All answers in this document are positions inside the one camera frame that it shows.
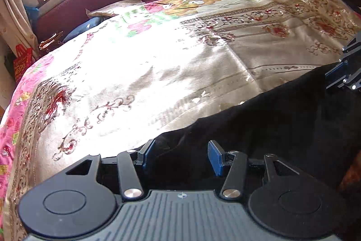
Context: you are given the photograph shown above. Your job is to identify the black pants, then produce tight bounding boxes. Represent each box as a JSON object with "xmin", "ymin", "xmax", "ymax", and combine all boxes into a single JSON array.
[{"xmin": 141, "ymin": 65, "xmax": 360, "ymax": 193}]

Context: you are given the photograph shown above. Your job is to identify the floral satin bedspread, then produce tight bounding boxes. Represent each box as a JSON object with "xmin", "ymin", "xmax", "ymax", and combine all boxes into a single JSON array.
[{"xmin": 1, "ymin": 0, "xmax": 360, "ymax": 240}]

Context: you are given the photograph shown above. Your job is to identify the red shopping bag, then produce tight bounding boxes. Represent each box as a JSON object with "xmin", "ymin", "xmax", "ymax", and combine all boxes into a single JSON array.
[{"xmin": 13, "ymin": 44, "xmax": 33, "ymax": 83}]

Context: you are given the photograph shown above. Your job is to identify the blue plastic bag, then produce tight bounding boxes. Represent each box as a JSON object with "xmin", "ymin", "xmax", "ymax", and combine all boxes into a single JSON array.
[{"xmin": 24, "ymin": 5, "xmax": 39, "ymax": 30}]

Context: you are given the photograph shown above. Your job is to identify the left beige curtain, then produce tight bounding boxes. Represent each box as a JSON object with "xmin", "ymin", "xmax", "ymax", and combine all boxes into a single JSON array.
[{"xmin": 1, "ymin": 0, "xmax": 39, "ymax": 60}]

